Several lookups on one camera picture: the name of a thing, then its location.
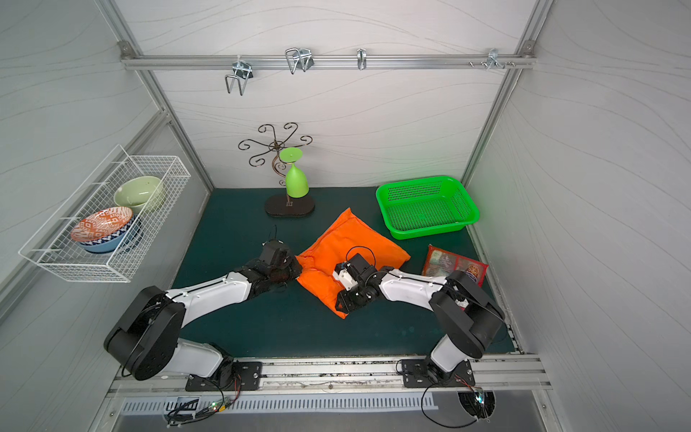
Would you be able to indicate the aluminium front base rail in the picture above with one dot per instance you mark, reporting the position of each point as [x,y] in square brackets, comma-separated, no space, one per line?
[377,374]

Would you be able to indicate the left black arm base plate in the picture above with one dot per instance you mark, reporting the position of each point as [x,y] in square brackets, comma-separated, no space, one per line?
[230,375]

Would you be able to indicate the double metal hook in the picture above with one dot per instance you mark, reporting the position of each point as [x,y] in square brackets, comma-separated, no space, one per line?
[241,73]
[299,58]

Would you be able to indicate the orange shorts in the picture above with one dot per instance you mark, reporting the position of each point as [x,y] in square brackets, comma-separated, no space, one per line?
[346,237]

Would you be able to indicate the pale green bowl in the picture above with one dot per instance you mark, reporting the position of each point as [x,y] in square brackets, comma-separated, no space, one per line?
[141,194]

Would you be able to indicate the red snack packet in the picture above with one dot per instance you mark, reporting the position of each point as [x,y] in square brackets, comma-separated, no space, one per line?
[440,262]

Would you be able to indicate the round floor cable port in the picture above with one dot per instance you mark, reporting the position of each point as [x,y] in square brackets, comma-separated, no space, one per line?
[478,404]

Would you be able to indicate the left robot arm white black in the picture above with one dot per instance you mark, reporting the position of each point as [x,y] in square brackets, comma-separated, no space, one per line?
[146,341]

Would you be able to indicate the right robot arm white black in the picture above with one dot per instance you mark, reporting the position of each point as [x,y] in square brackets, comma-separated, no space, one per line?
[468,316]

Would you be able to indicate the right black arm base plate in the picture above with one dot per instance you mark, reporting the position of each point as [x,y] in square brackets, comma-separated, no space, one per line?
[419,373]

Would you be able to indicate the blue bowl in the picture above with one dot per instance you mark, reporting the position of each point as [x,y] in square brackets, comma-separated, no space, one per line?
[111,242]

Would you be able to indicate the white wire wall basket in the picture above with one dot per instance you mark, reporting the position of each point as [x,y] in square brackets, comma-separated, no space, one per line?
[51,249]

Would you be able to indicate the dark metal scroll cup stand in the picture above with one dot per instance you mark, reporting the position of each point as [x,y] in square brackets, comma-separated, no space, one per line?
[280,205]

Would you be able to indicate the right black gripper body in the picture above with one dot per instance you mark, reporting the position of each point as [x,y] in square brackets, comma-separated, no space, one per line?
[350,294]

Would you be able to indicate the green plastic basket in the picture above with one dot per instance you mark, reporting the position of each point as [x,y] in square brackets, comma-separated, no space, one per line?
[426,206]

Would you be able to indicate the double metal hook left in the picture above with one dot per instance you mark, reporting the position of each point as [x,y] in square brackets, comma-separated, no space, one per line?
[241,73]

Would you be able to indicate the double metal hook middle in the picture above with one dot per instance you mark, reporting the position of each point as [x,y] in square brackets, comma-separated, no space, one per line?
[299,58]

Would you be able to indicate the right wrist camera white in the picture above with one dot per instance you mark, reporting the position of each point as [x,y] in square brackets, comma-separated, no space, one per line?
[345,279]

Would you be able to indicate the metal hook right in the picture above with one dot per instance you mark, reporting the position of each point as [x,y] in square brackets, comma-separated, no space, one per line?
[492,61]

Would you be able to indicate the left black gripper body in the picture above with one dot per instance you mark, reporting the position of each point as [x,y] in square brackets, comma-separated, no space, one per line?
[289,268]

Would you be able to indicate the small metal hook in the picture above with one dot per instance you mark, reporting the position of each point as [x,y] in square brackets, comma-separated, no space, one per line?
[361,59]

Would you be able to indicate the aluminium top rail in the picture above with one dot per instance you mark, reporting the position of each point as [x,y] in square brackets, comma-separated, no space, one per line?
[321,62]

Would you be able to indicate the orange patterned bowl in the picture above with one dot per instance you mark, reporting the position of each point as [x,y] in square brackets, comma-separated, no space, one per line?
[102,223]

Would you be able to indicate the white vent grille strip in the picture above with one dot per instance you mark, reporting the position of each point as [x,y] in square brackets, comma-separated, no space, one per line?
[285,403]

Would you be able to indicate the green plastic goblet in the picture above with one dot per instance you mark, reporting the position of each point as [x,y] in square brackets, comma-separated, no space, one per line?
[296,182]

